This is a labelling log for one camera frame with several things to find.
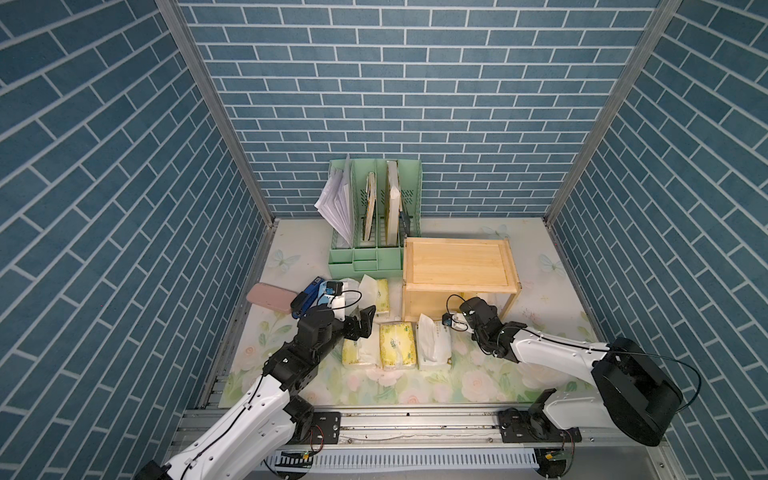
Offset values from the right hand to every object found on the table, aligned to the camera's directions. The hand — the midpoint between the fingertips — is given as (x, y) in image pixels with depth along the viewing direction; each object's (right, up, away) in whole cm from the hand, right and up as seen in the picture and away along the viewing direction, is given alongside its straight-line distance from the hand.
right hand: (485, 308), depth 90 cm
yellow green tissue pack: (-32, +3, +3) cm, 32 cm away
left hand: (-35, +3, -13) cm, 37 cm away
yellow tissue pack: (-36, -10, -8) cm, 38 cm away
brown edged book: (-36, +34, +9) cm, 50 cm away
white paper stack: (-46, +33, 0) cm, 56 cm away
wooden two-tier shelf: (-16, +12, -10) cm, 22 cm away
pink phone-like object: (-68, +2, +6) cm, 69 cm away
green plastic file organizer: (-36, +16, +11) cm, 41 cm away
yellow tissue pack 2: (-27, -9, -6) cm, 29 cm away
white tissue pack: (-17, -8, -8) cm, 20 cm away
